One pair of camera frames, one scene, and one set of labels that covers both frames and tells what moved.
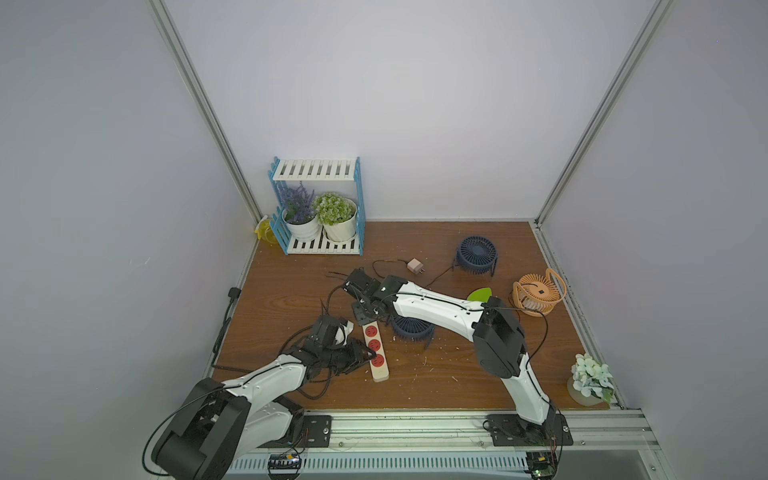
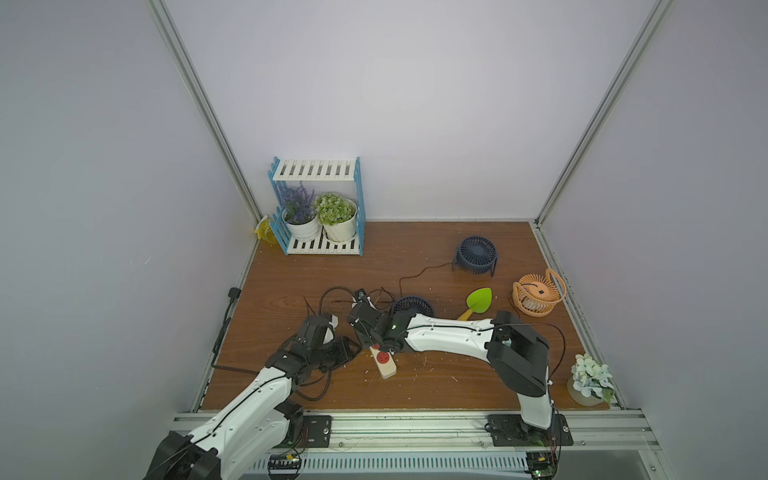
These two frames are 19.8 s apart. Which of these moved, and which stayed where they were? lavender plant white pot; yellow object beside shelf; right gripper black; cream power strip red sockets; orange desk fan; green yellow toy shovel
Moved: cream power strip red sockets; right gripper black
Stayed: lavender plant white pot; yellow object beside shelf; orange desk fan; green yellow toy shovel
